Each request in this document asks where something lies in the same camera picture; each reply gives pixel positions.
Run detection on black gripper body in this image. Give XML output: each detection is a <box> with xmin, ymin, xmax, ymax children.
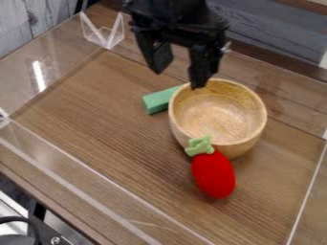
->
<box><xmin>124</xmin><ymin>0</ymin><xmax>228</xmax><ymax>48</ymax></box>

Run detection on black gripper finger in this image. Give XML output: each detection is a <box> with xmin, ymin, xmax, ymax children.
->
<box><xmin>134</xmin><ymin>28</ymin><xmax>174</xmax><ymax>75</ymax></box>
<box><xmin>188</xmin><ymin>42</ymin><xmax>231</xmax><ymax>89</ymax></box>

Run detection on wooden bowl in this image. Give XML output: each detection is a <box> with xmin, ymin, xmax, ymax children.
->
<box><xmin>168</xmin><ymin>78</ymin><xmax>268</xmax><ymax>159</ymax></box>

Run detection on red plush strawberry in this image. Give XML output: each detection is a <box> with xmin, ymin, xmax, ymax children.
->
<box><xmin>184</xmin><ymin>136</ymin><xmax>236</xmax><ymax>198</ymax></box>

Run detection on green block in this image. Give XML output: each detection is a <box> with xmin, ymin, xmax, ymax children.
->
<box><xmin>142</xmin><ymin>85</ymin><xmax>183</xmax><ymax>115</ymax></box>

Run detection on clear acrylic corner bracket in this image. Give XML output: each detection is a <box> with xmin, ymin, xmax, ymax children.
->
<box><xmin>79</xmin><ymin>12</ymin><xmax>126</xmax><ymax>50</ymax></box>

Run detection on black table leg bracket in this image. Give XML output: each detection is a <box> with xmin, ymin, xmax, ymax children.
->
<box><xmin>28</xmin><ymin>200</ymin><xmax>74</xmax><ymax>245</ymax></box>

